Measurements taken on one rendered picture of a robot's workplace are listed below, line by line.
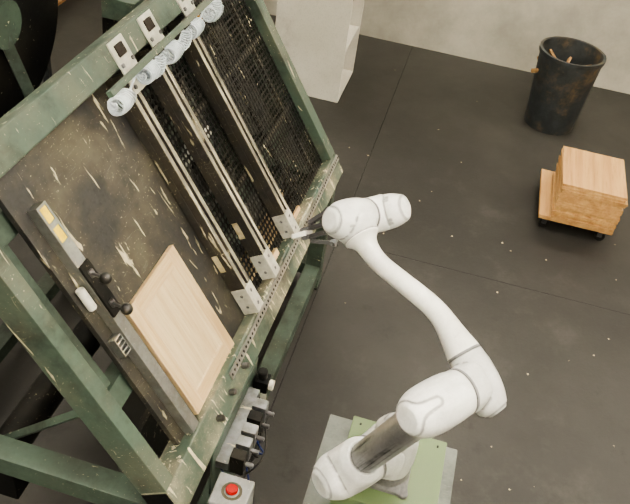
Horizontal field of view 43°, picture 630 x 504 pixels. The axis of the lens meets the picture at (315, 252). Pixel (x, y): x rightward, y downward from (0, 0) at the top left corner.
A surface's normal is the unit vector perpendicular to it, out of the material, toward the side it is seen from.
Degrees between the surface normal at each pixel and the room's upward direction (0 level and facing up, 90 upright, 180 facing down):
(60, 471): 0
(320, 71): 90
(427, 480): 1
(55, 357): 90
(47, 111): 58
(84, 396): 90
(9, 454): 0
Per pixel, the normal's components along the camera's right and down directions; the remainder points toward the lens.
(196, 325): 0.87, -0.19
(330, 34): -0.25, 0.59
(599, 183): 0.12, -0.77
